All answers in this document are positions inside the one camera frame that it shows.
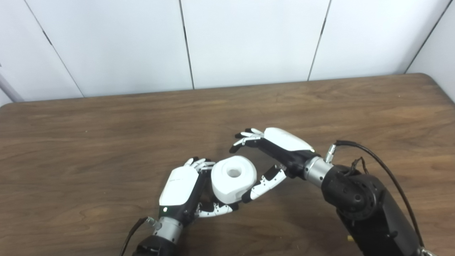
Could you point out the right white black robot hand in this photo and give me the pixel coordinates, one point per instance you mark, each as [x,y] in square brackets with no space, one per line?
[288,144]

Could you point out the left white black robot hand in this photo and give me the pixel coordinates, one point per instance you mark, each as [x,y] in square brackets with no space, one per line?
[179,186]

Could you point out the round white piece with hole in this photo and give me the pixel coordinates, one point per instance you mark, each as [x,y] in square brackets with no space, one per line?
[231,181]

